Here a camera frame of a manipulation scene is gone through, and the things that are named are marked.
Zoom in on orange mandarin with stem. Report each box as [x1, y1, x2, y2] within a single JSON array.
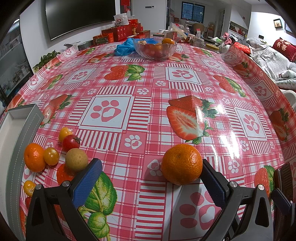
[[23, 180, 36, 197]]

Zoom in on small yellow cherry tomato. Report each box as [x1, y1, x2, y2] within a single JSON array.
[[43, 147, 60, 166]]

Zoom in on brown round longan fruit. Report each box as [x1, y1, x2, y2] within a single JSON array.
[[65, 148, 88, 172]]

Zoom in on orange mandarin by tray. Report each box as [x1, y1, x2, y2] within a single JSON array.
[[23, 143, 46, 172]]

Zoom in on red cherry tomato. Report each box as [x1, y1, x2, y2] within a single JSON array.
[[62, 135, 81, 152]]

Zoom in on large orange mandarin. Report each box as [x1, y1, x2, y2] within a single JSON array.
[[161, 144, 203, 186]]

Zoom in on small yellow kumquat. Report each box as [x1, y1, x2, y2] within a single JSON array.
[[58, 126, 73, 143]]

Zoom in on grey white tray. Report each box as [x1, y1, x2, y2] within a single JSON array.
[[1, 104, 44, 240]]

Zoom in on strawberry pattern tablecloth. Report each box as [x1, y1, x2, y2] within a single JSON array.
[[12, 43, 295, 240]]

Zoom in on glass display cabinet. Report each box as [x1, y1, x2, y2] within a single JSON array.
[[0, 19, 33, 106]]

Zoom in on grey white quilt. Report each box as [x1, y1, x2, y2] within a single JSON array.
[[246, 37, 295, 91]]

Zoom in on green leafy vegetables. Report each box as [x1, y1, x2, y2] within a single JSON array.
[[33, 50, 60, 73]]

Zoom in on red embroidered pillow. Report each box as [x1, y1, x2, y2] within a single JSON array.
[[273, 38, 296, 62]]

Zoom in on blue plastic bag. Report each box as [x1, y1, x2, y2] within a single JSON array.
[[114, 38, 135, 56]]

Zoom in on glass fruit bowl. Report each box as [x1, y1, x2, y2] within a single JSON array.
[[133, 38, 177, 61]]

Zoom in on orange in glass bowl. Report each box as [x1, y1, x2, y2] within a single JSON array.
[[162, 38, 175, 45]]

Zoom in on wooden dining chair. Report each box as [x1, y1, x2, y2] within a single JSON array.
[[192, 23, 205, 35]]

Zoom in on red gift boxes stack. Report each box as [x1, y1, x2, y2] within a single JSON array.
[[93, 19, 151, 46]]

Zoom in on white paper gift bag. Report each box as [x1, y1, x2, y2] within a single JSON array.
[[114, 13, 129, 27]]

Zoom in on dark window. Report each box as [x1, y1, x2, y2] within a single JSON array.
[[181, 1, 205, 23]]

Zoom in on framed wall picture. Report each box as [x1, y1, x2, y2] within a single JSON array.
[[273, 19, 282, 29]]

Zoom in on wall mounted television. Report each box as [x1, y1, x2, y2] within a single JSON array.
[[44, 0, 116, 40]]

